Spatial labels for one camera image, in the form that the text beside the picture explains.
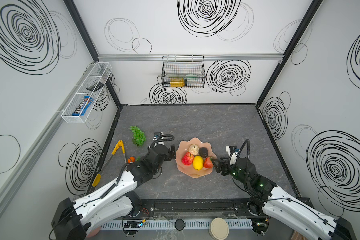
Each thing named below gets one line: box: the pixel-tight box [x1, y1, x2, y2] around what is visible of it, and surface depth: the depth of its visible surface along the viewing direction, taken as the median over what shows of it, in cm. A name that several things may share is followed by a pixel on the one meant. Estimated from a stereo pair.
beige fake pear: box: [188, 144, 200, 156], surface depth 88 cm
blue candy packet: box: [72, 96, 94, 116], surface depth 72 cm
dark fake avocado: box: [198, 147, 209, 158], surface depth 88 cm
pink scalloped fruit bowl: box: [175, 137, 217, 179], surface depth 90 cm
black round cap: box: [175, 218, 185, 231], surface depth 63 cm
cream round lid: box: [208, 217, 229, 240], surface depth 64 cm
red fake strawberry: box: [203, 156, 213, 169], surface depth 84 cm
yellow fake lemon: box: [193, 155, 204, 171], surface depth 86 cm
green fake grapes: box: [130, 125, 147, 148], surface depth 100 cm
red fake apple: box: [181, 152, 194, 166], surface depth 86 cm
